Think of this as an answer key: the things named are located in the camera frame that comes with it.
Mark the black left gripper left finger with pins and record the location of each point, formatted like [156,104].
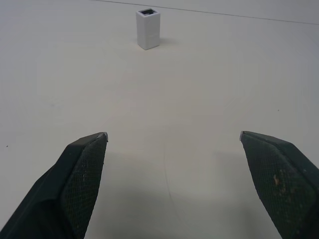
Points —
[62,189]

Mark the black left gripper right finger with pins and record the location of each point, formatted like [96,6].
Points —
[281,184]

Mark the white rectangular hollow block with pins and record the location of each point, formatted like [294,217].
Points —
[148,28]

